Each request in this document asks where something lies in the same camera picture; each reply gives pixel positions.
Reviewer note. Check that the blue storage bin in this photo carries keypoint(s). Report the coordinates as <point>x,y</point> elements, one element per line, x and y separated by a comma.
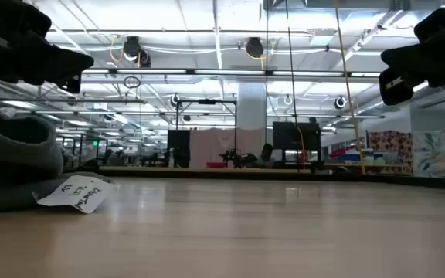
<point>349,157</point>

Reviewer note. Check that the floral print fabric panel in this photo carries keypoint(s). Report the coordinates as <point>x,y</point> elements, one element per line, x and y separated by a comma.
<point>390,148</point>

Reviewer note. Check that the red bin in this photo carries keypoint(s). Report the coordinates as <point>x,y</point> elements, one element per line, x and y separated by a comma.
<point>215,165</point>

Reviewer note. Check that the grey waffle-weave towel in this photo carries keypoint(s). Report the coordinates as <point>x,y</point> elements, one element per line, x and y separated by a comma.
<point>14,154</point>

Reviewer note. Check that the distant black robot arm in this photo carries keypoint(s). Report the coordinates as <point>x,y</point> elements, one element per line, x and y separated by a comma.
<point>236,157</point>

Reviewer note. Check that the black metal table frame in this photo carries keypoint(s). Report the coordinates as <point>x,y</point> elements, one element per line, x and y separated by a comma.
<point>400,180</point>

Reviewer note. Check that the black panel screen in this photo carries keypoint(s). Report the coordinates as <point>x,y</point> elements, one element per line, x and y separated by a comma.
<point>179,144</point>

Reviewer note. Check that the leaf print fabric panel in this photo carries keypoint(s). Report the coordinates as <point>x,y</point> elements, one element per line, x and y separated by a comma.
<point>435,154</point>

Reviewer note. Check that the white round pillar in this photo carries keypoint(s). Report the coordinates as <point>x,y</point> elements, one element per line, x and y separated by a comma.
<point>251,104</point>

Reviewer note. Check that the black camera frame stand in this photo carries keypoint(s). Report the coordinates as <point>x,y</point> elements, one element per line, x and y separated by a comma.
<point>206,101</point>

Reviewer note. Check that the person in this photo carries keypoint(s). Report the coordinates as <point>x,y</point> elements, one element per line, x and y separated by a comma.
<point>267,154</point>

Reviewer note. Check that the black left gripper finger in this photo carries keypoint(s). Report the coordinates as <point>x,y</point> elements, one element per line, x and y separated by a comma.
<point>72,84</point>
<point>66,63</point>

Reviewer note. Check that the black monitor on stand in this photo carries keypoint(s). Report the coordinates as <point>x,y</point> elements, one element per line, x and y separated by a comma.
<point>288,135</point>

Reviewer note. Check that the white handwritten towel label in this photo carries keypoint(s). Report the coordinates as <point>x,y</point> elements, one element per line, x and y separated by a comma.
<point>77,193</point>

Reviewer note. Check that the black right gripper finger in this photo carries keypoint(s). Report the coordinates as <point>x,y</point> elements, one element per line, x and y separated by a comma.
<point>410,60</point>
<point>394,90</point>

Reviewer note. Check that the pink cloth sheet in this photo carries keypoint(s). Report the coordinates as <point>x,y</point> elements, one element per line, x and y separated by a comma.
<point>211,146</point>

